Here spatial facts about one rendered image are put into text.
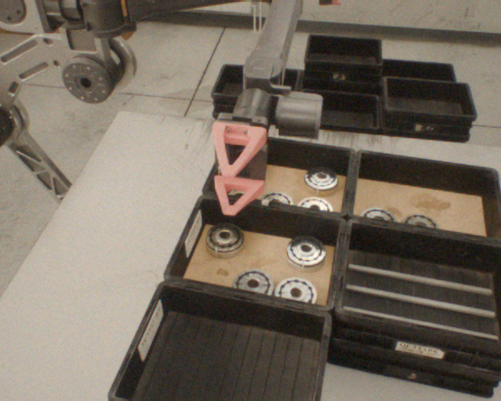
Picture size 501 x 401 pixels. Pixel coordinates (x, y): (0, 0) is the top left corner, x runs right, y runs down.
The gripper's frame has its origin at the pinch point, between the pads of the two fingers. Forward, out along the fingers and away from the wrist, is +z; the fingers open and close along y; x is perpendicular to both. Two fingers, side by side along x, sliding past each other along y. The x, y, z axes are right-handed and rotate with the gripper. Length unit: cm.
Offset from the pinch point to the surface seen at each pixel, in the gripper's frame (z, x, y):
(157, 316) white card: -17, 21, 56
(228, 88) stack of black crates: -181, 39, 96
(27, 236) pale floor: -106, 126, 147
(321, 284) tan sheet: -37, -15, 62
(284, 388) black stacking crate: -8, -9, 62
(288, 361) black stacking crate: -14, -10, 62
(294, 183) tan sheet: -74, -4, 62
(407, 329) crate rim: -21, -34, 53
